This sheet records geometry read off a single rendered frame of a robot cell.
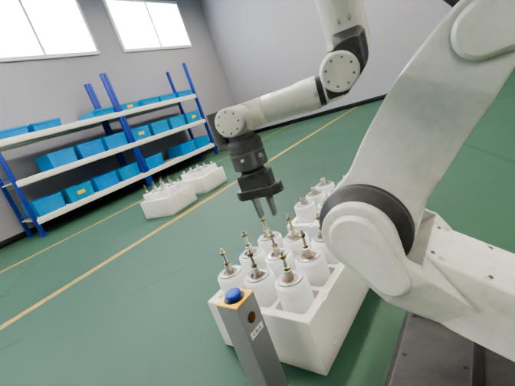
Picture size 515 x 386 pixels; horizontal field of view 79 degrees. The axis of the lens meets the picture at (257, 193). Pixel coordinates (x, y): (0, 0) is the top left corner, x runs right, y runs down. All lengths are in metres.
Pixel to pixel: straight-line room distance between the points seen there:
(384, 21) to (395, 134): 6.68
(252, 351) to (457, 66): 0.70
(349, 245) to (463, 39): 0.28
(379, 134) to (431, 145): 0.06
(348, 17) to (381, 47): 6.42
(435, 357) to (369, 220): 0.36
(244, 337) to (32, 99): 5.64
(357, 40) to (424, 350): 0.61
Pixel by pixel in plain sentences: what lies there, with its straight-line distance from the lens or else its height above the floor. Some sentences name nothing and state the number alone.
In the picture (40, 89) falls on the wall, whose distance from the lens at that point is 6.23.
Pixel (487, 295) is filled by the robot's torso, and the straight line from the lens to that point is 0.55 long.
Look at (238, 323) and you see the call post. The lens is 0.80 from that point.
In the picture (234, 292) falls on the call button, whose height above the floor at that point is 0.33.
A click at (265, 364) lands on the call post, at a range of 0.89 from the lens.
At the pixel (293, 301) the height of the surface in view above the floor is 0.21.
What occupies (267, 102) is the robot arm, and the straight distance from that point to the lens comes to 0.73.
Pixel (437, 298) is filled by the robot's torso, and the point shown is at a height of 0.40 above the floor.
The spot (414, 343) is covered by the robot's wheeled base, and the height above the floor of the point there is 0.19.
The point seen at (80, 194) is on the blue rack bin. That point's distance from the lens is 5.26.
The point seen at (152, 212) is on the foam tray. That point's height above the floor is 0.06.
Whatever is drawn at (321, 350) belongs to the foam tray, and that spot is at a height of 0.08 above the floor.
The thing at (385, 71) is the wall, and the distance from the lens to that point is 7.12.
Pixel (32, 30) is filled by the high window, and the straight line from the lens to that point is 6.52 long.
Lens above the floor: 0.73
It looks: 15 degrees down
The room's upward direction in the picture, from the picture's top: 19 degrees counter-clockwise
